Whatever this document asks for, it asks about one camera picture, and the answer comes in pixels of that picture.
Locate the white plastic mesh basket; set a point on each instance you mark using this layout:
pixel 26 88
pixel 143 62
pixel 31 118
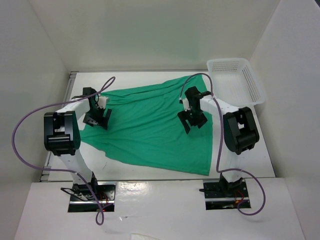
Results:
pixel 235 82

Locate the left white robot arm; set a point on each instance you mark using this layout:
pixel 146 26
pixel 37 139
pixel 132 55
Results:
pixel 62 135

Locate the green tank top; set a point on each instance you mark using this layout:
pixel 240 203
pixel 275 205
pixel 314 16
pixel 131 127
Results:
pixel 144 129

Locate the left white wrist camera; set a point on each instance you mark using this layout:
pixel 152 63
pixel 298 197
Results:
pixel 102 102

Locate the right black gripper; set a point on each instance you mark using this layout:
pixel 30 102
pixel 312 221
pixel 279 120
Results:
pixel 183 115

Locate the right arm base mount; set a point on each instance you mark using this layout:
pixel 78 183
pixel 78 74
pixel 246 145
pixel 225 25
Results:
pixel 222 195

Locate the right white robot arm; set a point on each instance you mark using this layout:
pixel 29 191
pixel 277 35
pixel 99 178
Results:
pixel 238 129

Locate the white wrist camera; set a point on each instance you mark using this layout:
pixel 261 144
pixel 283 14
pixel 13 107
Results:
pixel 102 102
pixel 185 103

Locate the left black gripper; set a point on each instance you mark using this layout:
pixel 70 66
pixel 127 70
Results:
pixel 101 121

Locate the aluminium table edge rail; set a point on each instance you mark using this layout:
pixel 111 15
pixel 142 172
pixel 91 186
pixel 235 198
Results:
pixel 51 159

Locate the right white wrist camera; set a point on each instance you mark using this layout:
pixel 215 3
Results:
pixel 185 103

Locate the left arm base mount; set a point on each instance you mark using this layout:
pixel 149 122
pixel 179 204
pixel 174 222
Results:
pixel 84 202

